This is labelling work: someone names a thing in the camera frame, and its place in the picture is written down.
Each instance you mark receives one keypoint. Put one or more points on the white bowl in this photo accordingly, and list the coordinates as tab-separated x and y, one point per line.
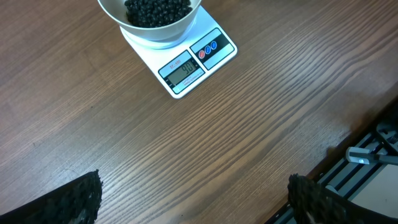
116	10

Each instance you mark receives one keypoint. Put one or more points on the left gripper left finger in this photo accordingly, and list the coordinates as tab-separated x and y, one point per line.
75	202

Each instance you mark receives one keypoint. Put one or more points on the black beans in bowl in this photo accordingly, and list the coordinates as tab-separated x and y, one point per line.
156	13

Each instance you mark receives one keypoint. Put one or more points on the white digital kitchen scale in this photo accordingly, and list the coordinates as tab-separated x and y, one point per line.
183	64

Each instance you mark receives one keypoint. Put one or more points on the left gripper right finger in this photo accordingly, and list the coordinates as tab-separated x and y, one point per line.
312	203

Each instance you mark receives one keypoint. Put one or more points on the grey clip on rail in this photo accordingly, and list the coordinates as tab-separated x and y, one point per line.
363	156

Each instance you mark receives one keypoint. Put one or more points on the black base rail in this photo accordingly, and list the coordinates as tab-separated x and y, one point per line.
348	179

